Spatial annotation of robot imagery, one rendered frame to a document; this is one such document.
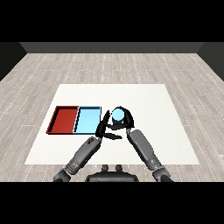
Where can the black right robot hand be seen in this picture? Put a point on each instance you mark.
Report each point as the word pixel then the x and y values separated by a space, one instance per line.
pixel 128 116

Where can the red shallow open box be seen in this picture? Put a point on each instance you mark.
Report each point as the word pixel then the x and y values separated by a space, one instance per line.
pixel 63 119

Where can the light blue shallow open box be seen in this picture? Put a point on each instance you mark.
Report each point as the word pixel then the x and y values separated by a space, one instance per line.
pixel 87 119

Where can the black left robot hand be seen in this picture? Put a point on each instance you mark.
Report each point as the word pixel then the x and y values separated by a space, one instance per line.
pixel 102 126

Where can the small blue can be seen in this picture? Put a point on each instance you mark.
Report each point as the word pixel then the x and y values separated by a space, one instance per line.
pixel 118 114

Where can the dark grey robot body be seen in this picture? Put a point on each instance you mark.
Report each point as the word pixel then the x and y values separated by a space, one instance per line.
pixel 112 176

